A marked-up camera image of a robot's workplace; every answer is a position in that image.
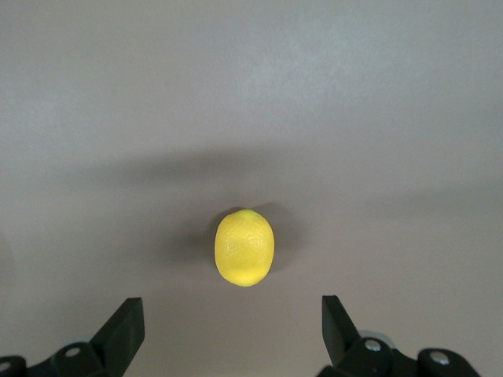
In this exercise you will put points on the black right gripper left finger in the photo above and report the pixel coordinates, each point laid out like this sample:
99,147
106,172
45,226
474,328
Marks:
118,337

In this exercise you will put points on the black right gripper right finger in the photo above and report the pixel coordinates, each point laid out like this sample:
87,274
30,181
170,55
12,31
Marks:
342,341

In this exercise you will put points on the yellow lemon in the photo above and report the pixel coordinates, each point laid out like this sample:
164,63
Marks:
243,251

